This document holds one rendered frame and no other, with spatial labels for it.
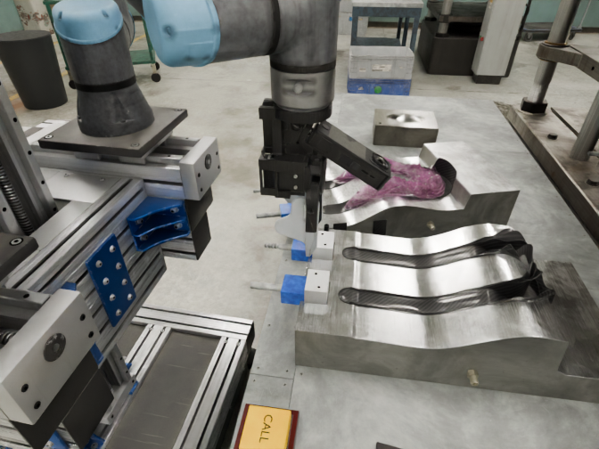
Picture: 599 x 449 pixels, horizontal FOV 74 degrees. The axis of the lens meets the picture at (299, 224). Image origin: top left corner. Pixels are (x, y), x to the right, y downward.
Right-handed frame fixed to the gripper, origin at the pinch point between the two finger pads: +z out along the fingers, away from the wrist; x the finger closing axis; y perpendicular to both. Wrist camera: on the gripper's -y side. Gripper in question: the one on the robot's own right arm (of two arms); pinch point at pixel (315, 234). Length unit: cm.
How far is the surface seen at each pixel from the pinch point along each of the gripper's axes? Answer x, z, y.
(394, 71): -355, 73, -38
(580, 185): -62, 22, -70
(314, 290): 2.6, 9.2, -0.2
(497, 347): 8.4, 10.6, -26.9
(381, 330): 6.4, 12.3, -11.1
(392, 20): -727, 90, -55
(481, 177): -40, 10, -35
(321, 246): -8.6, 9.2, -0.2
